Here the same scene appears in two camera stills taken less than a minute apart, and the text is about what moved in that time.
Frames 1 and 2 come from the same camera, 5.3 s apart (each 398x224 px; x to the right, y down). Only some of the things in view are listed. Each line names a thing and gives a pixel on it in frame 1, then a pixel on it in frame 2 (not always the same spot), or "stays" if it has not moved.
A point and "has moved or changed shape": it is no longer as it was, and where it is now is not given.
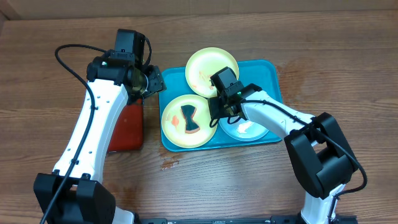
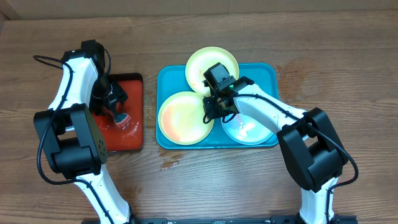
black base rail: (274, 219) stays
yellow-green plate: (174, 126) has moved or changed shape
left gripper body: (149, 84) to (107, 93)
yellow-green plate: (204, 63) stays
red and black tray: (128, 131) stays
